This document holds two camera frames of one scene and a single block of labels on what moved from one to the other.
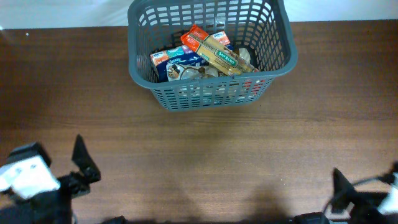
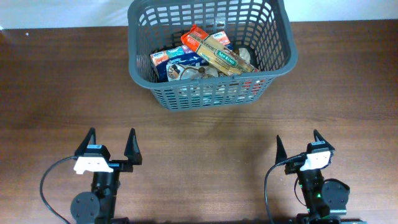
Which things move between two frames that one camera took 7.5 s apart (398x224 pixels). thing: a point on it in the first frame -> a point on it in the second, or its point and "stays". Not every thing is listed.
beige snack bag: x=244 y=55 stays
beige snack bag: x=175 y=72 stays
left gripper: x=73 y=183 -> x=117 y=165
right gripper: x=351 y=205 -> x=294 y=168
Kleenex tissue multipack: x=183 y=55 stays
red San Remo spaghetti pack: x=217 y=53 stays
